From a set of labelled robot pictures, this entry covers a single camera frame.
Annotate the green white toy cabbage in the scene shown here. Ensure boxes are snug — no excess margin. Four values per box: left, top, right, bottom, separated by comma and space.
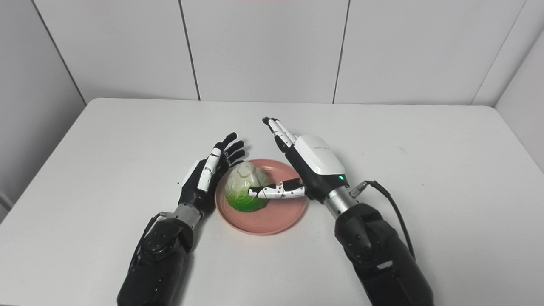
224, 161, 272, 213

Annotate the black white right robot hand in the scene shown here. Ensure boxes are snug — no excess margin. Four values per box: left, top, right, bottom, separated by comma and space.
248, 116, 350, 201

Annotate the pink round plate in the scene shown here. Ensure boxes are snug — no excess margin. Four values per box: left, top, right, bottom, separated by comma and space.
215, 159, 309, 236

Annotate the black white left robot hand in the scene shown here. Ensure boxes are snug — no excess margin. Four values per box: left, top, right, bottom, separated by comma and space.
178, 132, 246, 215

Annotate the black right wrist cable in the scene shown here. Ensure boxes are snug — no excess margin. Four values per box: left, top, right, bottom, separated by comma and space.
349, 180, 416, 260

